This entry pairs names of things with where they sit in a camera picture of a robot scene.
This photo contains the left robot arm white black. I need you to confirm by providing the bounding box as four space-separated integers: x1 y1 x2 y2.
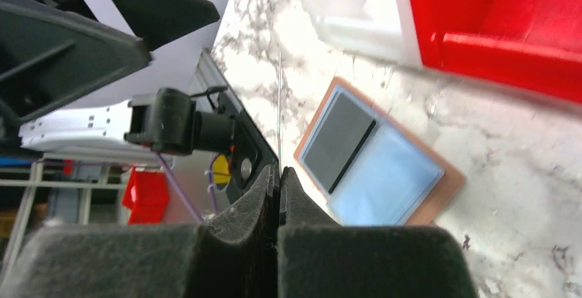
1 0 222 159

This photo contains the white plastic bin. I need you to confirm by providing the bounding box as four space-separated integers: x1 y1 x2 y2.
302 0 422 67

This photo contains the red plastic bin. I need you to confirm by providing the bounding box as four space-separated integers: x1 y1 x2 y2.
410 0 581 103

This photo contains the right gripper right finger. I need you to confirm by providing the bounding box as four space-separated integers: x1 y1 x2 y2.
277 167 478 297

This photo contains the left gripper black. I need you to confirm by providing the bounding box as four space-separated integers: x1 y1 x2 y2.
1 0 220 124

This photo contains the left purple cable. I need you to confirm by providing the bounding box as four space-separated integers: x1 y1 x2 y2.
154 150 224 224

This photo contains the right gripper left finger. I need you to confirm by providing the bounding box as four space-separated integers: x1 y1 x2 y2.
1 165 279 297

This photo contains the brown leather card holder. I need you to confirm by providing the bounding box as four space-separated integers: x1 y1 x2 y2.
294 77 466 226

